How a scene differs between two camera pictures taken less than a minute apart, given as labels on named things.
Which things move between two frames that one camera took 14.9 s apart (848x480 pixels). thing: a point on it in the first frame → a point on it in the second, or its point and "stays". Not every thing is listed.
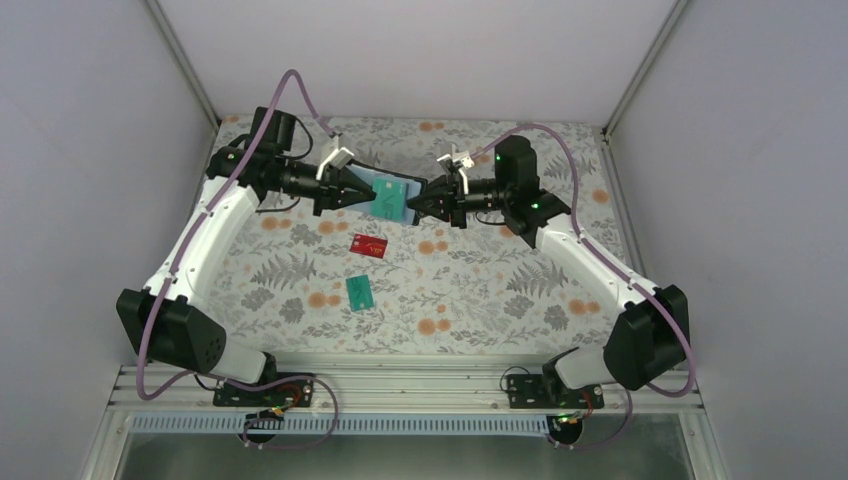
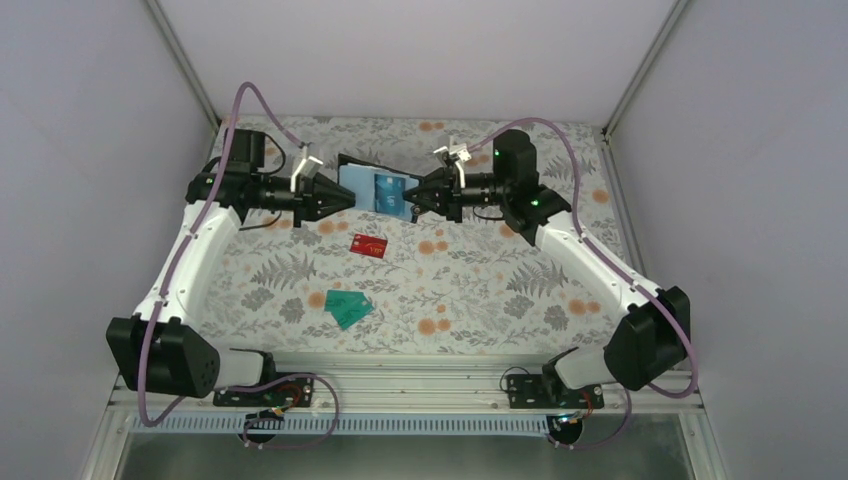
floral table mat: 302,282 stays
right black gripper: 446,185 stays
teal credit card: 359,292 → 347,306
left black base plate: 293,392 stays
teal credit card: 390,200 → 347,306
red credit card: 369,245 stays
